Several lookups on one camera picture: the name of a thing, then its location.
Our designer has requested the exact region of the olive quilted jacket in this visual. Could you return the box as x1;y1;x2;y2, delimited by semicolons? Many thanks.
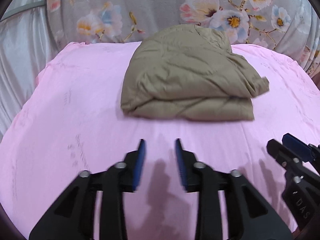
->
120;24;269;121

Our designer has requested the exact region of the pink bed sheet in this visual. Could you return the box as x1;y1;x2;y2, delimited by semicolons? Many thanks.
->
1;43;319;239

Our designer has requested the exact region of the grey floral quilt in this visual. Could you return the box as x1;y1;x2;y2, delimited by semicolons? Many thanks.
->
47;0;319;77

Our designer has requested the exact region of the silver satin bedding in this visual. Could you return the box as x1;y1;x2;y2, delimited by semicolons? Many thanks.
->
1;0;57;135

